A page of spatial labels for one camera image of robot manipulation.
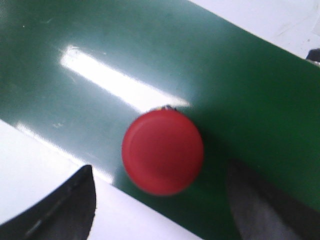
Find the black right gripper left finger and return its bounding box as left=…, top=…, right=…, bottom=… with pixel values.
left=0, top=165, right=97, bottom=240

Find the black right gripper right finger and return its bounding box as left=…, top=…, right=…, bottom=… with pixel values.
left=226, top=159, right=320, bottom=240

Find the red mushroom push button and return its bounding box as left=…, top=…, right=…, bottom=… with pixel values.
left=121, top=107, right=204, bottom=196

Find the green conveyor belt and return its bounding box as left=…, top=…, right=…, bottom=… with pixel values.
left=0, top=0, right=320, bottom=240

